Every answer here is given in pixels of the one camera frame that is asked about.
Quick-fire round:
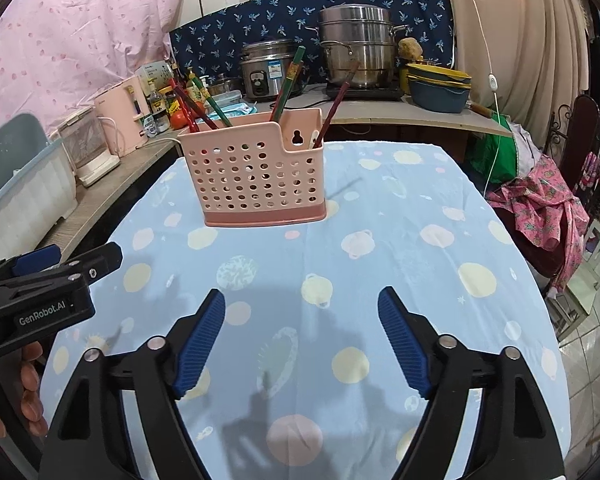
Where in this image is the person's left hand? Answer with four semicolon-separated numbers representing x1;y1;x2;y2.
0;341;48;439

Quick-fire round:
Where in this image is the red tomato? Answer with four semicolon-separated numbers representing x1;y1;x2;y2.
170;110;188;130

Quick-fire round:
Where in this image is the navy floral backsplash cloth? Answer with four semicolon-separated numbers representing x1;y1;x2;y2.
170;0;454;84

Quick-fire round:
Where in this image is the stainless steel steamer pot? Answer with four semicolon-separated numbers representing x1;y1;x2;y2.
316;3;406;89

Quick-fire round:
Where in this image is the dark maroon chopstick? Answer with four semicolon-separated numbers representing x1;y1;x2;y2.
312;60;360;148

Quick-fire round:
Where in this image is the pink electric kettle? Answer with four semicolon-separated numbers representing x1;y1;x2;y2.
94;75;149;157

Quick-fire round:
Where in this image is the red chopstick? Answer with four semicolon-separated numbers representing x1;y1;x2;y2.
182;89;218;130
170;78;199;132

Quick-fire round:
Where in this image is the blue wet wipes pack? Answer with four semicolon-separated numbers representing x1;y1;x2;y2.
221;101;258;118

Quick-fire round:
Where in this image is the green plastic bag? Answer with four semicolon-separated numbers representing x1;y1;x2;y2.
467;134;517;188

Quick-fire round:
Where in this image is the white power cable with switch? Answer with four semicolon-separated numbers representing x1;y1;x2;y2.
452;0;503;196

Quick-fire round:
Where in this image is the white toaster oven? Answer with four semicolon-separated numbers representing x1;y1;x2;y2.
57;106;120;188

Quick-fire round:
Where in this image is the black induction cooker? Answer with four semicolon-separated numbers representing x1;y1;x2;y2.
324;82;403;102

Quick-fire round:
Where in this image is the beige curtain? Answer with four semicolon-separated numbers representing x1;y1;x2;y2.
451;0;588;145

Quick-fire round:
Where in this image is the green chopstick gold band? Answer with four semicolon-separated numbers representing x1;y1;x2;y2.
270;46;306;122

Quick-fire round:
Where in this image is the oil bottle yellow cap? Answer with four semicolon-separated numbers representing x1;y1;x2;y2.
186;70;204;108

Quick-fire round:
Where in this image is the pink dotted curtain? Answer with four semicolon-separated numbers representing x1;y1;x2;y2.
0;0;182;128

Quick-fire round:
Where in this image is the white plastic storage bin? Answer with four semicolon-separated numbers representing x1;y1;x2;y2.
0;139;78;260

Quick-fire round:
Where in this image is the wooden counter shelf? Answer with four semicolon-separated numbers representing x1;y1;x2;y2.
41;100;510;259

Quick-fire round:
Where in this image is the silver rice cooker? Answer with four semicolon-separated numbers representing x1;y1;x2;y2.
239;39;299;102

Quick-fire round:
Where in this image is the pink perforated utensil basket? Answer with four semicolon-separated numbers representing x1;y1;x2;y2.
178;107;327;228

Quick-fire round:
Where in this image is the light blue patterned tablecloth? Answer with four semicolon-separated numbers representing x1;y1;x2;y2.
40;140;572;480

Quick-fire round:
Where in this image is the pink floral cloth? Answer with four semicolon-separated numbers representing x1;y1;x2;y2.
486;155;590;292

